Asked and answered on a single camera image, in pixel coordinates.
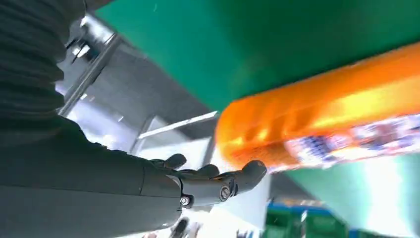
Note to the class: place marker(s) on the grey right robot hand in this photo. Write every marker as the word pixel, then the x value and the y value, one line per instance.
pixel 82 197

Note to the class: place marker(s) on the green table mat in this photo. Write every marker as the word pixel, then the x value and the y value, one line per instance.
pixel 229 42

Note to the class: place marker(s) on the blue metal rack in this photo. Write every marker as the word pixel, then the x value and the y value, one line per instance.
pixel 311 223

